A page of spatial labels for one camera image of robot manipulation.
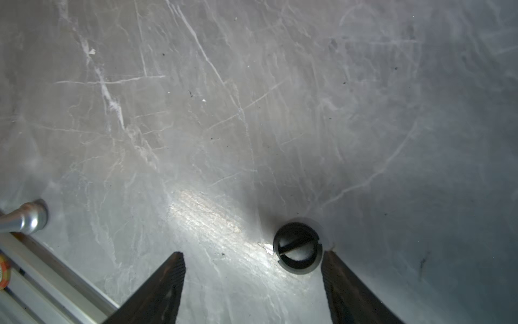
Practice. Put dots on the silver metal post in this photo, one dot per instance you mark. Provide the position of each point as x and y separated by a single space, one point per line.
27 219

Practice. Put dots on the red ring tape roll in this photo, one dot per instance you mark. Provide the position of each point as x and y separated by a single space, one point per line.
5 272

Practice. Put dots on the black round plug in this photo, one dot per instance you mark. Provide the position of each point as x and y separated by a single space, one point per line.
298 248

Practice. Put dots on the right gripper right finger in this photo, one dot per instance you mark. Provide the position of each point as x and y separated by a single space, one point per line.
349 299

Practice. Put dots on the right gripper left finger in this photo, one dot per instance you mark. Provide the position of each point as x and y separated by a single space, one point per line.
158 299

